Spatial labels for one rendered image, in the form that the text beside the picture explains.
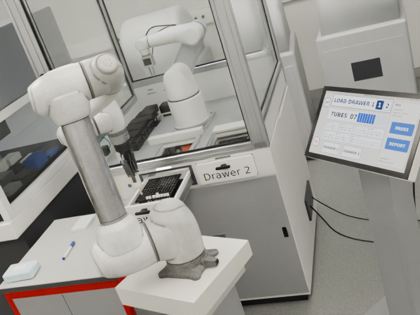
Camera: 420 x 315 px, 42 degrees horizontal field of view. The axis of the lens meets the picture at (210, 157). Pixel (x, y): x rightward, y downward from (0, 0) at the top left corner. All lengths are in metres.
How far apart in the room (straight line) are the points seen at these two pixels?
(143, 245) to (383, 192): 0.99
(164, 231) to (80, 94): 0.55
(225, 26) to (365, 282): 1.58
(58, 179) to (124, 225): 1.50
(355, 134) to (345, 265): 1.24
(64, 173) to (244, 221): 1.21
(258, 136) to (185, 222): 0.76
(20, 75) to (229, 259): 1.76
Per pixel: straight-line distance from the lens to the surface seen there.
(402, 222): 2.37
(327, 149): 2.27
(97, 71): 1.81
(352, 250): 3.37
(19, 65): 3.30
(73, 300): 2.59
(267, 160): 2.60
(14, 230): 2.99
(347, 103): 2.27
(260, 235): 2.82
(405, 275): 2.52
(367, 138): 2.16
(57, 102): 1.82
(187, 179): 2.66
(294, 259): 2.89
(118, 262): 1.94
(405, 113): 2.09
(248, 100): 2.49
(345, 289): 3.11
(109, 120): 2.38
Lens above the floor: 1.95
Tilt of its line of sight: 22 degrees down
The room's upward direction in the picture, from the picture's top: 18 degrees counter-clockwise
